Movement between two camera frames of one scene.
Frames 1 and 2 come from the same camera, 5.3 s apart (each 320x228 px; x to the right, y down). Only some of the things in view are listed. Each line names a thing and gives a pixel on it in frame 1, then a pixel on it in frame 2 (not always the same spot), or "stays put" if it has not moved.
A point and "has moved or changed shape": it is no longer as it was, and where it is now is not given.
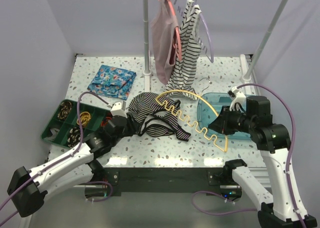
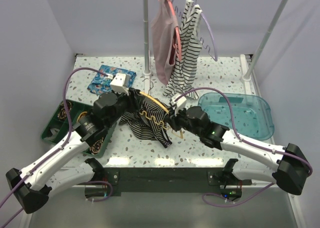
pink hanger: [177, 30] stays put
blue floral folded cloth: [113, 81] stays put
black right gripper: [221, 123] -> [173, 120]
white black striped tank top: [191, 46] stays put
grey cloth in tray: [54, 131] stays put
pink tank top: [164, 24] stays put
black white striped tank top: [155, 116] has moved or changed shape
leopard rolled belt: [65, 107] stays put
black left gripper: [131, 122] -> [135, 105]
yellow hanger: [220, 144] -> [157, 100]
